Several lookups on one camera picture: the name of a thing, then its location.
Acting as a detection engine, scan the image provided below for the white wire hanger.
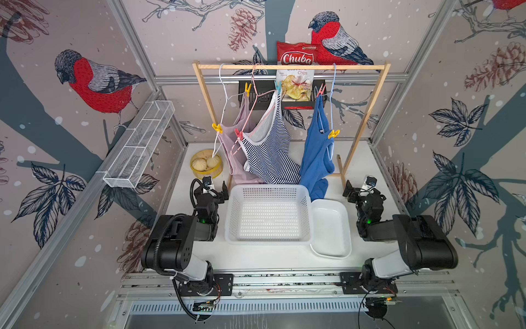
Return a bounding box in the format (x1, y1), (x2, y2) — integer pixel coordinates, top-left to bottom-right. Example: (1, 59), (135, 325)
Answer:
(211, 63), (247, 159)

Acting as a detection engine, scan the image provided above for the pink tank top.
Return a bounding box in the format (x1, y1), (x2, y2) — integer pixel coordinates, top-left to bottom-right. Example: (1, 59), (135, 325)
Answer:
(219, 93), (262, 185)

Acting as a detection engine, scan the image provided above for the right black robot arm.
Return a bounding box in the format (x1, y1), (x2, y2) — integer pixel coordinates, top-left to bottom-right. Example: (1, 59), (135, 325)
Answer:
(340, 181), (458, 295)

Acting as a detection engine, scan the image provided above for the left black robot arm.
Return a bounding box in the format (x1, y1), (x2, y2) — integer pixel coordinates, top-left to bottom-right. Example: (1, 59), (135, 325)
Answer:
(141, 176), (232, 298)

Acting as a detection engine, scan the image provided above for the blue tank top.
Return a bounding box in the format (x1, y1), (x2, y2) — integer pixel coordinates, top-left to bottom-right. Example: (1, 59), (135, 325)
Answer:
(300, 96), (335, 201)

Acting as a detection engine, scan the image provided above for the striped tank top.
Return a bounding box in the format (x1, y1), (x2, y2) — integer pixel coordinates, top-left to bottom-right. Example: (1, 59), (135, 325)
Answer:
(239, 91), (300, 185)

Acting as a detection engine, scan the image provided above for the yellow steamer with buns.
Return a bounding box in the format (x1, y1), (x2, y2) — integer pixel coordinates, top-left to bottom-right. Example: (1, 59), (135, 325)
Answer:
(190, 149), (223, 179)

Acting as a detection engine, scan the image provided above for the white perforated basket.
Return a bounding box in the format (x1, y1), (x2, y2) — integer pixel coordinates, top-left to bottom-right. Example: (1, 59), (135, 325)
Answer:
(225, 185), (314, 245)

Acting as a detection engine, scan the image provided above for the white plastic tray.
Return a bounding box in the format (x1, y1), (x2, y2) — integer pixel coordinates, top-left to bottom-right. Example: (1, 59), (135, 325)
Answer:
(310, 199), (352, 259)

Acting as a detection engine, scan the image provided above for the red clothespin on striped top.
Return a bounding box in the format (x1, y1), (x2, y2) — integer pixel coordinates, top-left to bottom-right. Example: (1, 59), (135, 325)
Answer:
(234, 128), (244, 141)

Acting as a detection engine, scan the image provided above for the yellow clothespin on blue top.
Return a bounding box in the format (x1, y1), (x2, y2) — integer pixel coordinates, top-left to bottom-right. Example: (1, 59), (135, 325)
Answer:
(328, 130), (341, 139)

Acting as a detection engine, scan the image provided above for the red clothespin on blue top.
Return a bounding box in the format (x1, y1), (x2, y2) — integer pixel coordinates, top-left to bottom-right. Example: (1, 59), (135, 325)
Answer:
(316, 84), (326, 97)

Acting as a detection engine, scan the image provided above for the red chips bag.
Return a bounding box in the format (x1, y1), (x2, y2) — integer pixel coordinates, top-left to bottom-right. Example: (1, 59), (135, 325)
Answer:
(276, 42), (317, 110)

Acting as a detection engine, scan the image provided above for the wooden clothes rack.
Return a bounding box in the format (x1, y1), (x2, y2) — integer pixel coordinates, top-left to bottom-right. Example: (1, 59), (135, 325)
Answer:
(193, 61), (391, 188)

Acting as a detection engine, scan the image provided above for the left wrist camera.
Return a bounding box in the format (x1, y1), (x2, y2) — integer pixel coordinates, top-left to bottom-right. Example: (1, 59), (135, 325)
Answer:
(202, 176), (215, 191)

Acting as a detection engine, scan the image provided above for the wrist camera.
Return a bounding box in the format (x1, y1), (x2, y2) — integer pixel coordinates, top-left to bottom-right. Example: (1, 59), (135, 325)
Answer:
(362, 175), (378, 191)
(202, 176), (215, 191)

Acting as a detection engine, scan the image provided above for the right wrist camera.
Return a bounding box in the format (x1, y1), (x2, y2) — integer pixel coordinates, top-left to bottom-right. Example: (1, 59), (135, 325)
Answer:
(362, 175), (378, 191)

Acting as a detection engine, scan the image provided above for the pink wire hanger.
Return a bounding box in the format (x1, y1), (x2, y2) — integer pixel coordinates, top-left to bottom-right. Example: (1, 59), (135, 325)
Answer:
(231, 64), (273, 155)

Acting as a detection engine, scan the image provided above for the white wire mesh shelf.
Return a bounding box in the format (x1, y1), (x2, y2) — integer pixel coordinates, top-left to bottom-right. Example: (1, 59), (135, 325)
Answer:
(103, 100), (175, 189)

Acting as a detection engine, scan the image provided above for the light blue wire hanger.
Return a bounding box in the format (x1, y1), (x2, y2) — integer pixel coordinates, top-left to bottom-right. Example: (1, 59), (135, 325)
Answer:
(318, 63), (338, 159)

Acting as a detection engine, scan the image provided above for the black wall basket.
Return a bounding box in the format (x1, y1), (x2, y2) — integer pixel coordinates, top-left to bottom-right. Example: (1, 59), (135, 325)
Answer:
(238, 80), (329, 110)

